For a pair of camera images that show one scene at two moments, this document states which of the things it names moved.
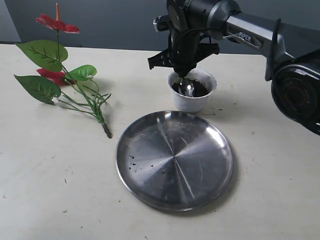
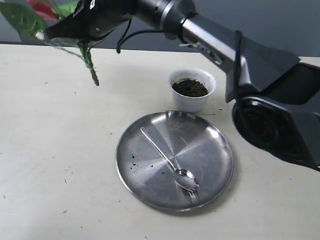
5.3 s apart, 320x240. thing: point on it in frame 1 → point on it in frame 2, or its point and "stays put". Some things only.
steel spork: (189, 90) → (182, 178)
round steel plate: (175, 160) stays put
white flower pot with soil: (203, 83) stays put
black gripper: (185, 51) → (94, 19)
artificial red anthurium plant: (75, 88) → (34, 17)
